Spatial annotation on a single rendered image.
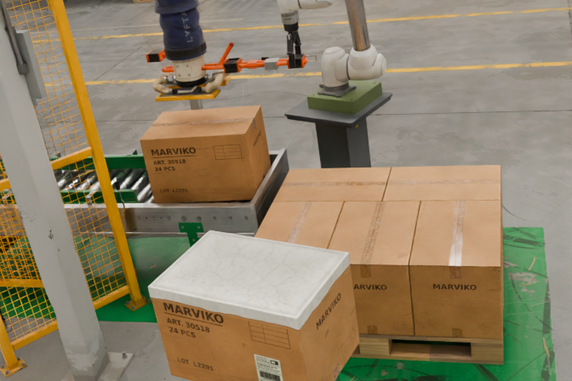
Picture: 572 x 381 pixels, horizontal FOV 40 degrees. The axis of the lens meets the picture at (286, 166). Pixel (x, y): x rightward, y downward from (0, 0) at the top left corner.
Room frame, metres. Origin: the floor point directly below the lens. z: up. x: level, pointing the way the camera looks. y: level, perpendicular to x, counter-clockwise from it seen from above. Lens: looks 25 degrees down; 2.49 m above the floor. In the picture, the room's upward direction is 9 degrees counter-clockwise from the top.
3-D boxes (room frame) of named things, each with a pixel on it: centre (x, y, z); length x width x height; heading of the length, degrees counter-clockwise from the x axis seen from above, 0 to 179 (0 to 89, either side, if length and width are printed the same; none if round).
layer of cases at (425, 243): (3.47, -0.44, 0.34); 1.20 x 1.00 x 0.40; 72
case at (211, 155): (4.05, 0.43, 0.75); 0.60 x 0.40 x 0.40; 76
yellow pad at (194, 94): (3.97, 0.46, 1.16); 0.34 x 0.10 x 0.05; 73
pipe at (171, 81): (4.06, 0.43, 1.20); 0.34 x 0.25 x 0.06; 73
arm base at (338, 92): (4.54, -0.37, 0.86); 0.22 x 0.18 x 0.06; 45
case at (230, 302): (2.35, 0.19, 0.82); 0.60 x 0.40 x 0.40; 58
